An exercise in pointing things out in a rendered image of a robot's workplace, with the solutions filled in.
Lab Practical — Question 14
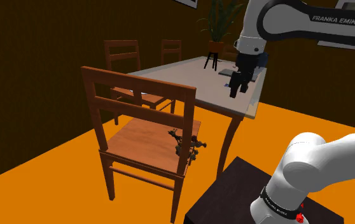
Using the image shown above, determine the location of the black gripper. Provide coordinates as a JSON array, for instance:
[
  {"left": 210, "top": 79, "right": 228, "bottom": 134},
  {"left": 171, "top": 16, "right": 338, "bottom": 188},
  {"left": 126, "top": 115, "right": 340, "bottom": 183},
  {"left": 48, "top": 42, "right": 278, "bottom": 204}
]
[{"left": 228, "top": 53, "right": 261, "bottom": 99}]

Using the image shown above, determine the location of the blue object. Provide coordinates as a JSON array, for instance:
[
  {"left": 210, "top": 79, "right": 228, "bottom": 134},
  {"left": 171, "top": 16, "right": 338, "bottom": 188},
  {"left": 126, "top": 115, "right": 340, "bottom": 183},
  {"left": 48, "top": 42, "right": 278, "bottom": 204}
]
[{"left": 258, "top": 52, "right": 270, "bottom": 68}]

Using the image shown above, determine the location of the wooden table with pale top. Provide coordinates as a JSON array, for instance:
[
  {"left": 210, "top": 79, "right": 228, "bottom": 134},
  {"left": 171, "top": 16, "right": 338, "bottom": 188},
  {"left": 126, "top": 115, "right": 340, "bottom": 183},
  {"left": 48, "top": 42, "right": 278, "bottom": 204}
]
[{"left": 127, "top": 55, "right": 268, "bottom": 179}]

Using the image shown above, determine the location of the potted plant on black stand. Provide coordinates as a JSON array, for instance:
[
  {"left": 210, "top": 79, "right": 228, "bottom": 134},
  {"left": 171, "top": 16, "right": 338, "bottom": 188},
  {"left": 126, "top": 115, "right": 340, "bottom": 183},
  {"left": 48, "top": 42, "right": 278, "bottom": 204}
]
[{"left": 197, "top": 0, "right": 247, "bottom": 72}]

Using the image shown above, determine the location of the dark dried flower sprig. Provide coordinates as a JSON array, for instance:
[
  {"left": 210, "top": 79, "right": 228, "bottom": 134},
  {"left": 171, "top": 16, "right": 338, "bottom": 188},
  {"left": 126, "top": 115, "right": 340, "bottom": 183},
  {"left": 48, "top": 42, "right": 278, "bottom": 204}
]
[{"left": 167, "top": 128, "right": 208, "bottom": 162}]

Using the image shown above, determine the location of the brown wooden chair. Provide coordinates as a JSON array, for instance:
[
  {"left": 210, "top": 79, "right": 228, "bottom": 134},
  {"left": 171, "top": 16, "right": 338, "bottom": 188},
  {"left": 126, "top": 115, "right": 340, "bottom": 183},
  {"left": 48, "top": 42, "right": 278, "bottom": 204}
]
[
  {"left": 103, "top": 39, "right": 177, "bottom": 126},
  {"left": 160, "top": 39, "right": 183, "bottom": 66},
  {"left": 80, "top": 66, "right": 202, "bottom": 224}
]

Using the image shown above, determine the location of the dark robot stand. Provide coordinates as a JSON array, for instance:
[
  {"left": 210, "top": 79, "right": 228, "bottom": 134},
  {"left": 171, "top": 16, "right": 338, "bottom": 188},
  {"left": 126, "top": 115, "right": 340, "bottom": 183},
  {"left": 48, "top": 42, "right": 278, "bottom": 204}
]
[{"left": 183, "top": 156, "right": 345, "bottom": 224}]

